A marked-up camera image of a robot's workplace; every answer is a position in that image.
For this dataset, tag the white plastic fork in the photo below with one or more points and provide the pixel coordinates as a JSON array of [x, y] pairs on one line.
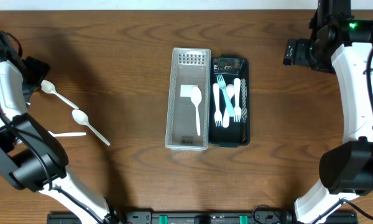
[[237, 108], [222, 86], [217, 114]]

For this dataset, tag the white plastic spoon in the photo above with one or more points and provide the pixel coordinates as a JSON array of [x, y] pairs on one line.
[[82, 118], [196, 99], [72, 134], [49, 88], [226, 117]]

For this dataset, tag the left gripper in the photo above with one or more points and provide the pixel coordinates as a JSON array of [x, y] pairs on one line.
[[37, 73]]

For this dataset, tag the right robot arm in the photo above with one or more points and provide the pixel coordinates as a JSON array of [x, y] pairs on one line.
[[342, 45]]

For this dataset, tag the black plastic basket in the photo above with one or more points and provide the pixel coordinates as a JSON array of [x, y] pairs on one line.
[[237, 133]]

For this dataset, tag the clear plastic basket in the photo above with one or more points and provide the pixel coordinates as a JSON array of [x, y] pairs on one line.
[[189, 68]]

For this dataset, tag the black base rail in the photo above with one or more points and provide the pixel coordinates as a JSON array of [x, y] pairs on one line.
[[263, 215]]

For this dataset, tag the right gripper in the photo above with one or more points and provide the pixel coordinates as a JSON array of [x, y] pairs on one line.
[[299, 56]]

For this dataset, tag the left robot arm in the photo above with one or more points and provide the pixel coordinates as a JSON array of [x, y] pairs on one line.
[[30, 157]]

